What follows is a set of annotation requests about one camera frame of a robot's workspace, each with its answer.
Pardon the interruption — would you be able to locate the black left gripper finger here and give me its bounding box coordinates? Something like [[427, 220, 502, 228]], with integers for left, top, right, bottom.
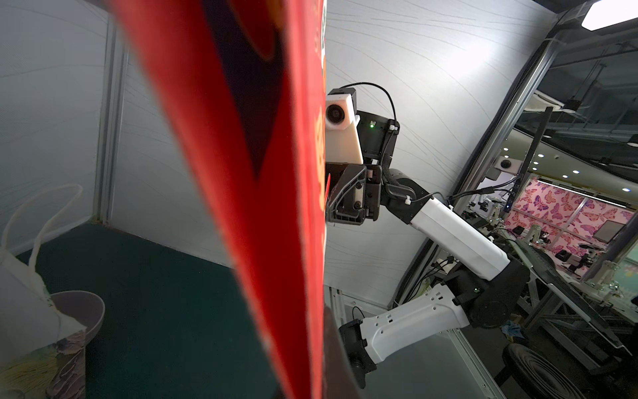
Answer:
[[322, 306, 362, 399]]

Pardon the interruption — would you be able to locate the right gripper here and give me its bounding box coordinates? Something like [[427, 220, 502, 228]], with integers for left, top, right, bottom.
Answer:
[[326, 163, 382, 225]]

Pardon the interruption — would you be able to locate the red RICH paper bag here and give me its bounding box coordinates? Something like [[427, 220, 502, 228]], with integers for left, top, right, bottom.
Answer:
[[106, 0, 330, 399]]

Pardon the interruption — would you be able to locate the floral print paper bag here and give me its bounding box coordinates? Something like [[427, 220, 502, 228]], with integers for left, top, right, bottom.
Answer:
[[1, 196, 86, 398]]

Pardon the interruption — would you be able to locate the green felt table mat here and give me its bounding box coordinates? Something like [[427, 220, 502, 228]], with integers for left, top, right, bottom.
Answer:
[[37, 224, 279, 398]]

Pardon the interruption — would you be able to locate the pink ceramic bowl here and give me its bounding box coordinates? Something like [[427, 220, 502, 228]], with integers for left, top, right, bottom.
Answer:
[[51, 290, 106, 344]]

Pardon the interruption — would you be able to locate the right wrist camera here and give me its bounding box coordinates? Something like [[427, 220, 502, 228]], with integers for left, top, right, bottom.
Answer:
[[325, 87, 363, 165]]

